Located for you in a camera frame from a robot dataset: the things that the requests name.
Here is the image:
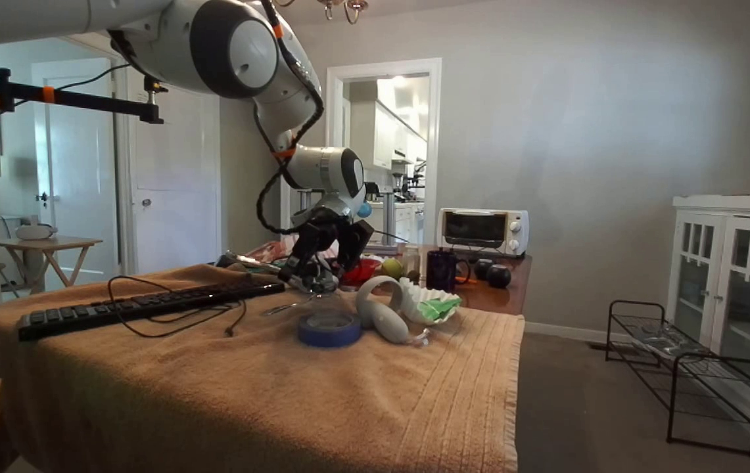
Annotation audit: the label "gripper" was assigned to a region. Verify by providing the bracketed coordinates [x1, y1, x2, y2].
[280, 214, 344, 292]

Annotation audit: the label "glass cup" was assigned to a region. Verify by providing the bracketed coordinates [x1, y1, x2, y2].
[302, 271, 344, 298]

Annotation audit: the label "red bowl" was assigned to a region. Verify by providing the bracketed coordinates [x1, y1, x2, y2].
[340, 258, 383, 288]

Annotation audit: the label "blue tape roll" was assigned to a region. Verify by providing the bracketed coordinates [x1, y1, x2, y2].
[296, 309, 363, 349]

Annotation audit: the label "white hand controller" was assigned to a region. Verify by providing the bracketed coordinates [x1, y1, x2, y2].
[356, 275, 429, 347]

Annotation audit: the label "white paper coffee filter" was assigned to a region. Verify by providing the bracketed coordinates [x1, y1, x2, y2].
[398, 277, 463, 327]

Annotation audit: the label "dark purple mug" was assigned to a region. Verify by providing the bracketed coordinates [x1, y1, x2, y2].
[425, 249, 471, 292]

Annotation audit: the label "green crumpled paper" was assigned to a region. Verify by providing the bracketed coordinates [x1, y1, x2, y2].
[423, 295, 463, 323]

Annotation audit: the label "tan towel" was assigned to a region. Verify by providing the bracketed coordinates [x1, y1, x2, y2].
[0, 263, 527, 473]

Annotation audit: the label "white kitchen cabinets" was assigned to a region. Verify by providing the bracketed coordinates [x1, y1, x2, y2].
[348, 80, 429, 173]

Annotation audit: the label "white door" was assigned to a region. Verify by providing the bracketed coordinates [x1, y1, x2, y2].
[126, 84, 222, 275]
[32, 58, 120, 284]

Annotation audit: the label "white toaster oven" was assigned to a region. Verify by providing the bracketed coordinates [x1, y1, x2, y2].
[436, 208, 530, 258]

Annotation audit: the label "black keyboard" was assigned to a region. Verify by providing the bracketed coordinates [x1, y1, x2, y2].
[18, 281, 287, 342]

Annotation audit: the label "brown wooden table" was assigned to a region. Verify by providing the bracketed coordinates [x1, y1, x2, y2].
[375, 244, 534, 317]

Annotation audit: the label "chandelier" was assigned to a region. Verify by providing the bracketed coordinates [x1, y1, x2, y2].
[273, 0, 370, 26]

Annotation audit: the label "wooden folding table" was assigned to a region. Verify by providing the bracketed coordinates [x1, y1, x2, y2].
[0, 236, 104, 294]

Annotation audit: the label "white headset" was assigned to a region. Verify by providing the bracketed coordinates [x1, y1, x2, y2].
[14, 223, 59, 241]

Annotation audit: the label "white glass-door cabinet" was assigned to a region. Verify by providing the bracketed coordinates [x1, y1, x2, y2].
[667, 194, 750, 454]

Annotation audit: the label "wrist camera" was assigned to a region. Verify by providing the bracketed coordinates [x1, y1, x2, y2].
[338, 219, 375, 271]

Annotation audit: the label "black cable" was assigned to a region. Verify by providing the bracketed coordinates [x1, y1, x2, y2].
[108, 275, 248, 340]

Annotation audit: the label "camera on mount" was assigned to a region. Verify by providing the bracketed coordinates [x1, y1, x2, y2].
[0, 67, 169, 127]

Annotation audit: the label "black wire rack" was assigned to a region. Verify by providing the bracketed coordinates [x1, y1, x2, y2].
[605, 300, 750, 459]

